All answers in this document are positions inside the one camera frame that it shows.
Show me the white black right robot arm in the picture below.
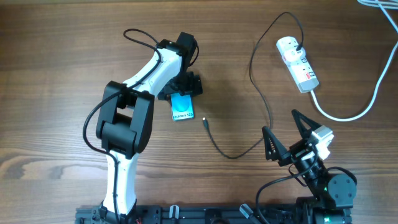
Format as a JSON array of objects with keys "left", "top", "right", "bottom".
[{"left": 255, "top": 110, "right": 358, "bottom": 223}]

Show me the white charger plug adapter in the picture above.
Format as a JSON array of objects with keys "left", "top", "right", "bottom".
[{"left": 281, "top": 47, "right": 306, "bottom": 66}]

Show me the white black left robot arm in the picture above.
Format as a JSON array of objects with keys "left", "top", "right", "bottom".
[{"left": 82, "top": 32, "right": 203, "bottom": 223}]

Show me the white power strip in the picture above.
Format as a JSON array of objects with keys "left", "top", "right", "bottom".
[{"left": 276, "top": 36, "right": 320, "bottom": 93}]

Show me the Galaxy S25 smartphone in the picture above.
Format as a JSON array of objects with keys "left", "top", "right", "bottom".
[{"left": 170, "top": 93, "right": 195, "bottom": 121}]

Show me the white power strip cord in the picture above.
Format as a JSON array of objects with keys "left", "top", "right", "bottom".
[{"left": 310, "top": 0, "right": 398, "bottom": 123}]

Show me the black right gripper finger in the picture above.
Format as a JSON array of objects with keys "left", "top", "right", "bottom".
[
  {"left": 292, "top": 110, "right": 321, "bottom": 139},
  {"left": 262, "top": 126, "right": 288, "bottom": 161}
]

